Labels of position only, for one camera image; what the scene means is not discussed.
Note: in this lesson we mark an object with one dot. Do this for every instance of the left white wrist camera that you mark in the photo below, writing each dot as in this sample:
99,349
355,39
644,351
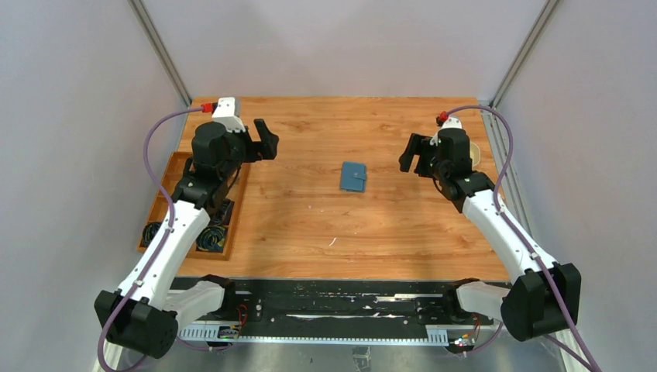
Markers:
227,113

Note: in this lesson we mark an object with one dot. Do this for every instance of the aluminium corner post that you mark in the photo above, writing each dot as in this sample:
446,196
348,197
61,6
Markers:
149,27
546,13

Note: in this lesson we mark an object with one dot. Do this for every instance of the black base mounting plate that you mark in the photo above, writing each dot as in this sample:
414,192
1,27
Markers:
339,311

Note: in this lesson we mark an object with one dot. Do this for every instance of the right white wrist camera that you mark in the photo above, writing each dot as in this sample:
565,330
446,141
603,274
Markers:
445,121

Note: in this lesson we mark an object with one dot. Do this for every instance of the right aluminium corner post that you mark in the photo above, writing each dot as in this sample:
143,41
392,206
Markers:
546,13

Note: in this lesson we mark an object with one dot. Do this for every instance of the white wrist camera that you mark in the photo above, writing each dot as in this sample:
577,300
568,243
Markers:
227,113
445,121

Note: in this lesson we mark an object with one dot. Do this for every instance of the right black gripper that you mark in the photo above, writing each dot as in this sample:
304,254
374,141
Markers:
423,160

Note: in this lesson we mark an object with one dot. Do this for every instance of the cream oval plastic tray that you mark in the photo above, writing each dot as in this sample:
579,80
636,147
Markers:
475,154

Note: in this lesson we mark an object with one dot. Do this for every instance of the left aluminium corner post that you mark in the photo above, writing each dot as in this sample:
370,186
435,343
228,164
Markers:
149,27

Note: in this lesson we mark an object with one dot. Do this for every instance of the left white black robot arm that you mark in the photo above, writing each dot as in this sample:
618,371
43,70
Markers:
140,314

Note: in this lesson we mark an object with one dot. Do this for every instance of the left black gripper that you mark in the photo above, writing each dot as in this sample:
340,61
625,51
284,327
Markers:
255,146

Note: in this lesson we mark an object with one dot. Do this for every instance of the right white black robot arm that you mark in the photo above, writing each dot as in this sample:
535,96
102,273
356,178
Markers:
544,296

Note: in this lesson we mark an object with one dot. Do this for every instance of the blue card holder wallet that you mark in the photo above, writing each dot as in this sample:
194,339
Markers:
353,177

